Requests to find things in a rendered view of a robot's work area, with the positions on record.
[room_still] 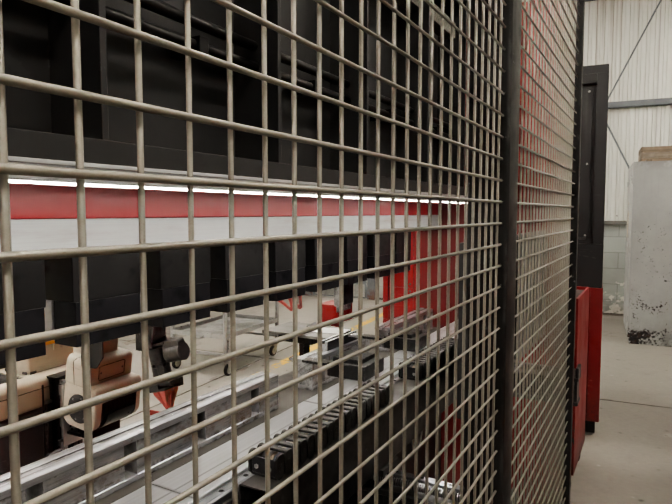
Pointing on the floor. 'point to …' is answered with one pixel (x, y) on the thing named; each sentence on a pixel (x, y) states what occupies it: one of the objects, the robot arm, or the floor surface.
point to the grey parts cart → (213, 328)
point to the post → (510, 80)
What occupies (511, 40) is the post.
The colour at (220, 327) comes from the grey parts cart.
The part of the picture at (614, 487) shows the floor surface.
